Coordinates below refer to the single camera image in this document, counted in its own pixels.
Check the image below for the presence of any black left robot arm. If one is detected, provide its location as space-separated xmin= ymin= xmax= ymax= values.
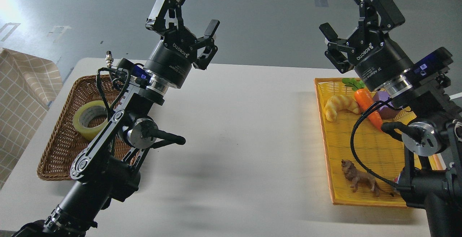
xmin=14 ymin=0 xmax=220 ymax=237

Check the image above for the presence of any orange toy carrot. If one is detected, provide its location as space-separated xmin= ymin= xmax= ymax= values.
xmin=341 ymin=78 xmax=383 ymax=132

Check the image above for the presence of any purple foam cube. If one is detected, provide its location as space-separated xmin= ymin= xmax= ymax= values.
xmin=372 ymin=90 xmax=400 ymax=120

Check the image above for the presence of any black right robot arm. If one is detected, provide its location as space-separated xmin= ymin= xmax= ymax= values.
xmin=319 ymin=0 xmax=462 ymax=237

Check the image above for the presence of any toy croissant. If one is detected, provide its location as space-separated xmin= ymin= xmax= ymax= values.
xmin=323 ymin=94 xmax=360 ymax=122

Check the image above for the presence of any brown toy lion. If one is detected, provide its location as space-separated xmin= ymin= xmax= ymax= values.
xmin=340 ymin=159 xmax=395 ymax=197

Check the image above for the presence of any yellow tape roll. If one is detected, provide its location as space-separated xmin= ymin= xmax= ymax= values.
xmin=72 ymin=100 xmax=108 ymax=141

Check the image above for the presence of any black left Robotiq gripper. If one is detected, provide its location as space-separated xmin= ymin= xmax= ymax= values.
xmin=144 ymin=0 xmax=221 ymax=89

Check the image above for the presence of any brown wicker basket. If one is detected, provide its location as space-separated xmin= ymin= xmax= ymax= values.
xmin=37 ymin=74 xmax=153 ymax=181

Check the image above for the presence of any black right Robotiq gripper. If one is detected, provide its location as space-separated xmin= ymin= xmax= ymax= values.
xmin=319 ymin=0 xmax=414 ymax=91

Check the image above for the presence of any yellow plastic tray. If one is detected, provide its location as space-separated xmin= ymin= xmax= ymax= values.
xmin=314 ymin=78 xmax=445 ymax=208

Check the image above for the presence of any beige checkered cloth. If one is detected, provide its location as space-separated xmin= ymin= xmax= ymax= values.
xmin=0 ymin=48 xmax=63 ymax=186

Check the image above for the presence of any small jar with red lid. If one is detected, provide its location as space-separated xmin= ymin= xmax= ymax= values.
xmin=392 ymin=173 xmax=401 ymax=195

